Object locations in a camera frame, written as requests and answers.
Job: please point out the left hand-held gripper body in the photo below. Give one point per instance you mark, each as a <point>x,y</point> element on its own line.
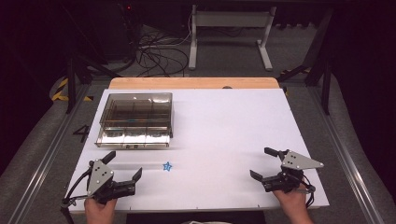
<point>99,177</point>

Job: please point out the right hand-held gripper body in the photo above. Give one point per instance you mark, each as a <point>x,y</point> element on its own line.
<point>295,161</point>

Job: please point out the small blue star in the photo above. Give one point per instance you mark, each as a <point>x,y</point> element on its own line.
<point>167,166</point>

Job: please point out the clear plastic drawer box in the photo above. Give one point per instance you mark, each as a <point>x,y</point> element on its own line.
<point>137,119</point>

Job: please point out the person's left hand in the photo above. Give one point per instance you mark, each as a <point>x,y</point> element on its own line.
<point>99,213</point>

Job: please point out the person's right hand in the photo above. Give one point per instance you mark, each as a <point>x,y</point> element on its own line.
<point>292,202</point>

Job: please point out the white table board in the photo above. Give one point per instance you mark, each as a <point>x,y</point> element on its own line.
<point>224,130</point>

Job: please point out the person's dark clothing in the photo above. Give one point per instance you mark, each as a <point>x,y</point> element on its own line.
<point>196,217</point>

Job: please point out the black metal stand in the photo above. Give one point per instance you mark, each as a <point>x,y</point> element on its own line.
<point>72,81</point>
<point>320,68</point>

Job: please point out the wooden table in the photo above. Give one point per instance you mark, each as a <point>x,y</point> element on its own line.
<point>186,83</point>

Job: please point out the aluminium floor rail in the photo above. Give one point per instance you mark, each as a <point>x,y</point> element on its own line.
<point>46,161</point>
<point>348,155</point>

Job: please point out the white metal desk frame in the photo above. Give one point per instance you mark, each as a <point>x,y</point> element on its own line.
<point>230,19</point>

